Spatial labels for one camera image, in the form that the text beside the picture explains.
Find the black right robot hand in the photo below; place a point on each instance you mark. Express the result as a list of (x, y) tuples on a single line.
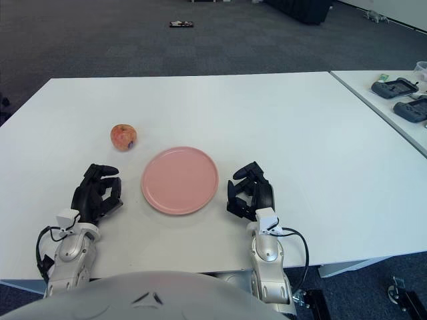
[(265, 195)]

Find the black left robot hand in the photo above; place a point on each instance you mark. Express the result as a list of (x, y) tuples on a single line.
[(88, 195)]

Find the red yellow apple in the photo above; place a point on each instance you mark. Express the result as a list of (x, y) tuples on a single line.
[(123, 137)]

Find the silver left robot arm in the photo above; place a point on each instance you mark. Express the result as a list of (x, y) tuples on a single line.
[(71, 253)]

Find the pink round plate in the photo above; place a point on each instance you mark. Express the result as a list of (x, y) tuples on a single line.
[(180, 181)]

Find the grey robot torso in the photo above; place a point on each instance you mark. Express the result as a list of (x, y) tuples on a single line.
[(133, 296)]

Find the green packet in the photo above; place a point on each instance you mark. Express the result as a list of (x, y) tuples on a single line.
[(383, 78)]

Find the grey handheld controller with screen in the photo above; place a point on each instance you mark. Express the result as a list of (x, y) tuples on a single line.
[(393, 88)]

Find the grey handheld controller with buttons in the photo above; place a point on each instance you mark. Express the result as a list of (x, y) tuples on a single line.
[(412, 110)]

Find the black stand with caster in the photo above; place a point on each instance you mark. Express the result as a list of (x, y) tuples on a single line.
[(408, 298)]

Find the black cabinet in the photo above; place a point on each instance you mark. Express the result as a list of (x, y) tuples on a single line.
[(300, 10)]

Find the flat black item on floor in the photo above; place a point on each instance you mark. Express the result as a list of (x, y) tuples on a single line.
[(181, 24)]

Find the clear plastic container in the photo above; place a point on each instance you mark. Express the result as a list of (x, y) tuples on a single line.
[(422, 68)]

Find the grey robot dog toy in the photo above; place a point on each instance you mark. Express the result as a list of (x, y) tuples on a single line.
[(375, 16)]

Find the white table frame beam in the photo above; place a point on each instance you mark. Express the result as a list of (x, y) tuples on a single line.
[(340, 268)]

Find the black base bracket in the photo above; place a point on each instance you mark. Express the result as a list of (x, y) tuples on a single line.
[(315, 305)]

